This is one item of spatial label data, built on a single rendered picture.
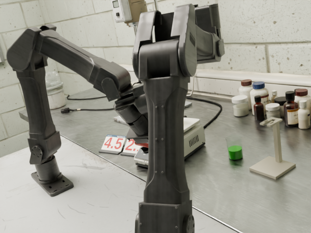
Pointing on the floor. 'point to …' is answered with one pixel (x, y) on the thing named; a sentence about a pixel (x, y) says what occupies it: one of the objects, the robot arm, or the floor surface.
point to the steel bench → (213, 162)
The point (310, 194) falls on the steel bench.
